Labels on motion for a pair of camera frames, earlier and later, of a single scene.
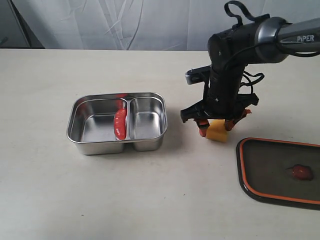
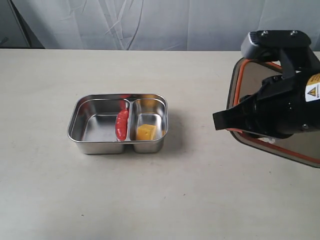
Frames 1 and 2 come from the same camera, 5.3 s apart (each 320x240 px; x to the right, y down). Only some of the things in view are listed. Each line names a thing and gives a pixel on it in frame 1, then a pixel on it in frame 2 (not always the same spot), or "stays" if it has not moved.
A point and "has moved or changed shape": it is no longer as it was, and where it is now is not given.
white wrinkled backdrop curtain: [144, 25] stays
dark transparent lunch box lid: [281, 172] has moved or changed shape
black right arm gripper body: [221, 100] -> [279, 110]
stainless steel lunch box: [90, 122] stays
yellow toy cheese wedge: [217, 130] -> [146, 132]
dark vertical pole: [32, 40] stays
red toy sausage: [120, 123] stays
